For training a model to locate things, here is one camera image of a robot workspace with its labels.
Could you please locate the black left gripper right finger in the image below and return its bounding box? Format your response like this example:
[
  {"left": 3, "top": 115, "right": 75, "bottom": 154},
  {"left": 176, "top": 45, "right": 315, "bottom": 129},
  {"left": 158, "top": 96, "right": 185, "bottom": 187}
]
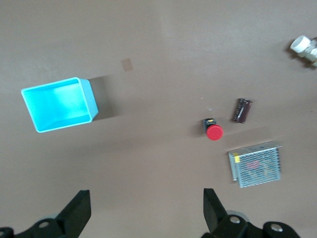
[{"left": 202, "top": 188, "right": 301, "bottom": 238}]

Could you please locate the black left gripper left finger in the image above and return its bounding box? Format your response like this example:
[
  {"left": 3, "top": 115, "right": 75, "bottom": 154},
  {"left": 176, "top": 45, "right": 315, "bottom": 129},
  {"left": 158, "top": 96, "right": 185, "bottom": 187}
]
[{"left": 0, "top": 189, "right": 92, "bottom": 238}]

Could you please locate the red mushroom push button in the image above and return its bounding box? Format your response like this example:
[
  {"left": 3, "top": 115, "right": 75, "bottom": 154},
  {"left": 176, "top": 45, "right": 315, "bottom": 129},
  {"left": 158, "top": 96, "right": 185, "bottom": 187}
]
[{"left": 202, "top": 118, "right": 224, "bottom": 142}]

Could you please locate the metal mesh power supply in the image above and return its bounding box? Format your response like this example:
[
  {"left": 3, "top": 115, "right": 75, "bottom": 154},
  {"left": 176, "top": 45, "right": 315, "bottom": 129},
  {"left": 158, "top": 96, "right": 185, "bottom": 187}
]
[{"left": 227, "top": 141, "right": 283, "bottom": 188}]

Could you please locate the dark brown cylindrical capacitor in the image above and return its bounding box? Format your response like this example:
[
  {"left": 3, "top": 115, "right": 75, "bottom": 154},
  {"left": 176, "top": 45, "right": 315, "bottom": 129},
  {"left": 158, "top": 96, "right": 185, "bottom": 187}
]
[{"left": 232, "top": 98, "right": 253, "bottom": 124}]

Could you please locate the teal plastic bin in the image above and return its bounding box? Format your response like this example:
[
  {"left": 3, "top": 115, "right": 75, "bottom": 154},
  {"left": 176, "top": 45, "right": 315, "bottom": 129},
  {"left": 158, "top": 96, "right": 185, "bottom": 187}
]
[{"left": 20, "top": 77, "right": 99, "bottom": 134}]

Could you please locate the brown tape patch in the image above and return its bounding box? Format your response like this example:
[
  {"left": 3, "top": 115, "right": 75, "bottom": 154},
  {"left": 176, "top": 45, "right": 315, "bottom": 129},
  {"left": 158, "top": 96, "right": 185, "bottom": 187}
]
[{"left": 121, "top": 58, "right": 134, "bottom": 72}]

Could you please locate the metal valve with white cap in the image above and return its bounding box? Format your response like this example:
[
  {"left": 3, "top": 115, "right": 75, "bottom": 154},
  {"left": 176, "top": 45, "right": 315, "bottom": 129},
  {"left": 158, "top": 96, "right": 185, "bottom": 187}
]
[{"left": 289, "top": 35, "right": 317, "bottom": 67}]

